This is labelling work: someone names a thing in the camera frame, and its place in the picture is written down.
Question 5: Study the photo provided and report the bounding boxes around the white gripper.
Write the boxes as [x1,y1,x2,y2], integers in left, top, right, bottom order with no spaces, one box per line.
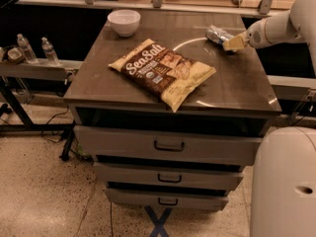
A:
[223,19,272,51]

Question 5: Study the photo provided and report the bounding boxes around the silver blue redbull can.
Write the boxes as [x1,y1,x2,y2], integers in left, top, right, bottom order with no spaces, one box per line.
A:
[205,25,233,45]

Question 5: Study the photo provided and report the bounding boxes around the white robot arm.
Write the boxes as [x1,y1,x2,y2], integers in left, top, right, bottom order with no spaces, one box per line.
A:
[222,0,316,72]

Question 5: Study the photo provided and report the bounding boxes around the brown sea salt chip bag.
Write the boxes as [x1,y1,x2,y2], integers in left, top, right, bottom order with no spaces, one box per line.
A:
[110,39,216,113]

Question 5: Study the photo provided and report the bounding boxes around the white bowl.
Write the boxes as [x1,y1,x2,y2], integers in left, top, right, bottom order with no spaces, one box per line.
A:
[108,10,141,37]

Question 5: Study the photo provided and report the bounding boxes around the grey drawer cabinet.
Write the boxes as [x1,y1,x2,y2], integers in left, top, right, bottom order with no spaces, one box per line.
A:
[65,11,280,210]

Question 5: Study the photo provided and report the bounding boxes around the top grey drawer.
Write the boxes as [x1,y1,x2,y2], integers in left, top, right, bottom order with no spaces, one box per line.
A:
[74,125,262,166]

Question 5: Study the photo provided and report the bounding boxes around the grey drawer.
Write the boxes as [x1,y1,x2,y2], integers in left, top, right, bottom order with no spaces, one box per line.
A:
[74,125,262,166]
[94,163,243,191]
[106,188,228,211]

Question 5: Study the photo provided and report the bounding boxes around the middle grey drawer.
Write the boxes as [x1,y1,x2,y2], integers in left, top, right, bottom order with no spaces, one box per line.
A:
[94,163,243,191]

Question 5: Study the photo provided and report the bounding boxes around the right clear water bottle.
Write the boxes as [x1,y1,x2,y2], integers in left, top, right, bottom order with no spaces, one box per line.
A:
[41,38,60,66]

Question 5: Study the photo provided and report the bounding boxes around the clear water bottle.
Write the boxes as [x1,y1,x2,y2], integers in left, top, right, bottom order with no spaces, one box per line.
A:
[41,38,60,66]
[17,34,38,64]

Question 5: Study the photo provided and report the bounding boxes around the grey side bench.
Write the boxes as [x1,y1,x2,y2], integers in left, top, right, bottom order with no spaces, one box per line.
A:
[0,58,82,81]

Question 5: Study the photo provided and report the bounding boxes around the bottom grey drawer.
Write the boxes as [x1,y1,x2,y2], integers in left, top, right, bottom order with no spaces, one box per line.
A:
[106,188,228,211]

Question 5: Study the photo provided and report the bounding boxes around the blue tape cross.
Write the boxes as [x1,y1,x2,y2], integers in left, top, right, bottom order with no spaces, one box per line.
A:
[144,206,172,237]

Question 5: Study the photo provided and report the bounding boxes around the left clear water bottle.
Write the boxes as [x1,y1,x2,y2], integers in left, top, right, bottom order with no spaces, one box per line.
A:
[17,34,38,64]

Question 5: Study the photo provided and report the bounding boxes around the small round dish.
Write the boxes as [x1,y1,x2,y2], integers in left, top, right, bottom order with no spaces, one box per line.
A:
[0,45,25,64]

